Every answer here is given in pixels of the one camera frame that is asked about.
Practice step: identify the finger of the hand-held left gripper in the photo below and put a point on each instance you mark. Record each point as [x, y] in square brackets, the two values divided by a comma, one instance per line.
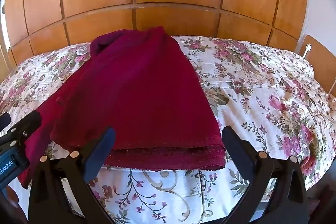
[25, 125]
[4, 119]

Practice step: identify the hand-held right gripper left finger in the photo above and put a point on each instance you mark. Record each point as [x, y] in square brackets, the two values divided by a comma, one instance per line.
[103, 149]

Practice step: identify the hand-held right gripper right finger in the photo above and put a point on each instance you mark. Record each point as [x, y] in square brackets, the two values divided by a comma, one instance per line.
[236, 150]

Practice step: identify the dark red knit garment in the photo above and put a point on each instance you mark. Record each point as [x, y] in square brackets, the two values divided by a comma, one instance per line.
[144, 95]

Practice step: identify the floral bedspread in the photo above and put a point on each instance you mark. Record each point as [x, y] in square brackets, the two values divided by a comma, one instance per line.
[262, 95]

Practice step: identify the wooden nightstand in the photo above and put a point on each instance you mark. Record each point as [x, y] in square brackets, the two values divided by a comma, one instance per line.
[320, 64]

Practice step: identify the white charger plug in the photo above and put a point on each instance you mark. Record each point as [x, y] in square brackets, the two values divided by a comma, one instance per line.
[308, 49]

